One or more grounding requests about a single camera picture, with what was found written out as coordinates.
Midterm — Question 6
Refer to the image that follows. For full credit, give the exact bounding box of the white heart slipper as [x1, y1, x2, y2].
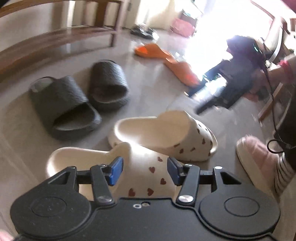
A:
[47, 143, 180, 199]
[108, 110, 218, 162]

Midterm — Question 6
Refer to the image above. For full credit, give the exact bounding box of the orange slipper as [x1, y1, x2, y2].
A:
[134, 43, 173, 59]
[164, 58, 201, 87]

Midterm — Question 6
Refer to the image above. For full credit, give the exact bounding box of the dark grey textured slipper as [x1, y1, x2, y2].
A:
[28, 76, 101, 140]

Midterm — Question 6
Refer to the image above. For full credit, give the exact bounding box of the person right hand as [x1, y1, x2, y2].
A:
[250, 55, 295, 94]

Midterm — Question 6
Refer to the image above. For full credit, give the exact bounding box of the person left hand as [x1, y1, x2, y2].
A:
[0, 230, 14, 241]

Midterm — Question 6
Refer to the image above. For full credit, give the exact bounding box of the pink paper bag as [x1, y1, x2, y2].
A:
[170, 18, 195, 38]

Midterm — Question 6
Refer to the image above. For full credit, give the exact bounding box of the worn pink fluffy slipper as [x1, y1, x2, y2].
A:
[236, 136, 279, 198]

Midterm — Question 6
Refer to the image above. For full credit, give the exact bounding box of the black sandal right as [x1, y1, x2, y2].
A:
[140, 28, 159, 40]

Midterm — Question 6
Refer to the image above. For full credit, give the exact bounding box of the black sandal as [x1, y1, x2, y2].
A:
[130, 25, 145, 37]
[140, 28, 159, 40]

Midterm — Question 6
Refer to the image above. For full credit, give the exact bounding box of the black sandal left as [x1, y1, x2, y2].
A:
[130, 25, 145, 37]

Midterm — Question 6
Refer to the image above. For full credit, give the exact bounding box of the brown wooden shoe rack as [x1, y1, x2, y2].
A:
[1, 1, 127, 74]

